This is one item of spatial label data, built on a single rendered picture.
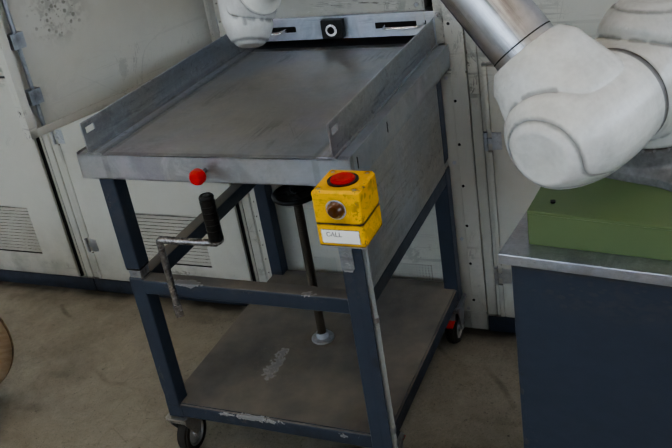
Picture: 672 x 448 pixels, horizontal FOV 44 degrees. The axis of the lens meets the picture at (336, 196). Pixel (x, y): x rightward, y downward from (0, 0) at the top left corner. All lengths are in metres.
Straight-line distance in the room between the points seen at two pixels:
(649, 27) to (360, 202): 0.49
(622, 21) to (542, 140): 0.26
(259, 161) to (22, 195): 1.57
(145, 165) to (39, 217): 1.34
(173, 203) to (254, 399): 0.82
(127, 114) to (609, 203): 1.06
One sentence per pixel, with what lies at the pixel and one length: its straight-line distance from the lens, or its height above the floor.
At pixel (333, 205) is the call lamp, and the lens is 1.25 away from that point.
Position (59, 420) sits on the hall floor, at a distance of 2.51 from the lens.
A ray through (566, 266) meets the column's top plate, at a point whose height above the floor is 0.74.
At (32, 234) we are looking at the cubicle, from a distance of 3.11.
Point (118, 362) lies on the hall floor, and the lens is 2.65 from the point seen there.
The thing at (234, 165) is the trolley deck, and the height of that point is 0.83.
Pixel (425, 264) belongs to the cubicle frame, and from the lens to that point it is 2.38.
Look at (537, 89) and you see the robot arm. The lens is 1.16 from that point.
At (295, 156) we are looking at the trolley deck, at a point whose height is 0.85.
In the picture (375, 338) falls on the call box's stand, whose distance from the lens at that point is 1.41.
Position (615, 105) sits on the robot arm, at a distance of 1.17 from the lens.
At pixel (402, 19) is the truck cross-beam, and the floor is 0.91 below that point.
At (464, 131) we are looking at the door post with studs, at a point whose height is 0.62.
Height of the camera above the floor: 1.43
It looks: 25 degrees down
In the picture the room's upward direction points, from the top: 10 degrees counter-clockwise
